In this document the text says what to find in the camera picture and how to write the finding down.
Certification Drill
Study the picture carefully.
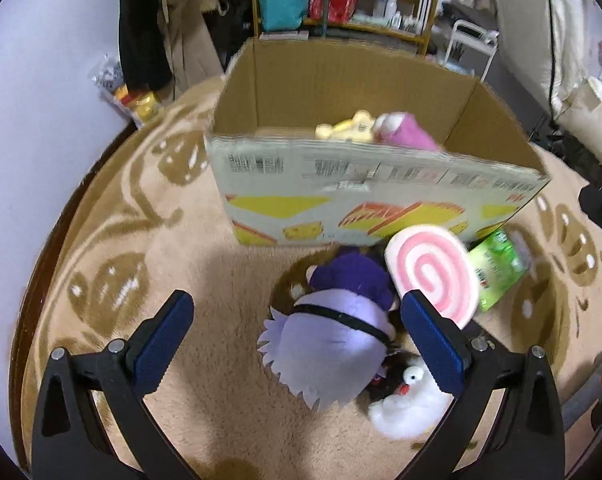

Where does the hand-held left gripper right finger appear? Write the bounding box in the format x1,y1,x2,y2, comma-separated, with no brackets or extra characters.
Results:
400,289,566,480

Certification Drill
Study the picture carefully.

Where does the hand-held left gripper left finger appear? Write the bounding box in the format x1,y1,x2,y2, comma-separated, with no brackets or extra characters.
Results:
31,289,202,480

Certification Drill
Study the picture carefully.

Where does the white and black plush toy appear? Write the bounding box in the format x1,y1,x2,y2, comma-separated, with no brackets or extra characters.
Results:
366,350,454,438

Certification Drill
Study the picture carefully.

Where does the pink swirl plush roll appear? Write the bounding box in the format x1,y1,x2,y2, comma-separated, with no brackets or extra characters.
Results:
384,225,480,331

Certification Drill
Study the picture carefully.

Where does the green tissue pack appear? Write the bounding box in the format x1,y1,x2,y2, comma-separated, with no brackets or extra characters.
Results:
468,229,529,311

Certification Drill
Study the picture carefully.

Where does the purple plush doll white hair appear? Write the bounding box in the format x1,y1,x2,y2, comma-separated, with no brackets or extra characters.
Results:
257,246,402,413

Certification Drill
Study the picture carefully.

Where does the printed cardboard box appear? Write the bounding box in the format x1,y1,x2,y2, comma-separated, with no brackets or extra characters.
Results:
204,37,552,247

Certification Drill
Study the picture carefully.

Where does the beige printed blanket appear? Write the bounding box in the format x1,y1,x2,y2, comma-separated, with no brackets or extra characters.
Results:
18,77,602,480

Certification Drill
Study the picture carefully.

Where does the black chair base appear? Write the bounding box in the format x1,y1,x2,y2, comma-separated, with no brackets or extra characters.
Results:
528,115,582,161

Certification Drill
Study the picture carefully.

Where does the cream folded mattress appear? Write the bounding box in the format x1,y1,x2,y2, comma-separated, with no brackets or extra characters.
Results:
483,0,602,166

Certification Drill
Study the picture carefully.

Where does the white trolley cart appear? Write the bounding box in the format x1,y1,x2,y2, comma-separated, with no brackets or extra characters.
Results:
443,19,499,83

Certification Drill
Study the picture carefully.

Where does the pink plush toy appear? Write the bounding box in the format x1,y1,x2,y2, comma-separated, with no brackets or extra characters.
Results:
372,111,439,152

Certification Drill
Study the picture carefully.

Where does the yellow plush toy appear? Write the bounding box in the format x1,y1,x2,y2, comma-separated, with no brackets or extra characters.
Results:
315,111,377,143

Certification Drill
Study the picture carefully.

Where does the clear bag of snacks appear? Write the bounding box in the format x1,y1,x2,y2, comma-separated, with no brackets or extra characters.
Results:
91,55,162,128

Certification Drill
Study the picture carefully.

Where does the yellow wooden shelf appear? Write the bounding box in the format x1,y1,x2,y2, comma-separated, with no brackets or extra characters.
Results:
251,0,444,56

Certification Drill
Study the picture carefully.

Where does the row of white bottles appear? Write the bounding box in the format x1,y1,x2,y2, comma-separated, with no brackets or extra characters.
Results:
373,0,418,29

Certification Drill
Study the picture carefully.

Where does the beige hanging coat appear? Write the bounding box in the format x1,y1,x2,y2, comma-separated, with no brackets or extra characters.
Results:
156,0,227,103

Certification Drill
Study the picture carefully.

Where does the black hanging garment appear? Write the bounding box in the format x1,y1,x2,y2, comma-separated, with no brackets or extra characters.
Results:
118,0,174,93

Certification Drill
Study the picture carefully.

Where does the stack of books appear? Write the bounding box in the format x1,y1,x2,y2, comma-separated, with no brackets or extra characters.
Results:
258,30,309,42

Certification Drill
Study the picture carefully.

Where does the dark hanging coat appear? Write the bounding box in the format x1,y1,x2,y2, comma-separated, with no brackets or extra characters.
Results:
215,0,255,63

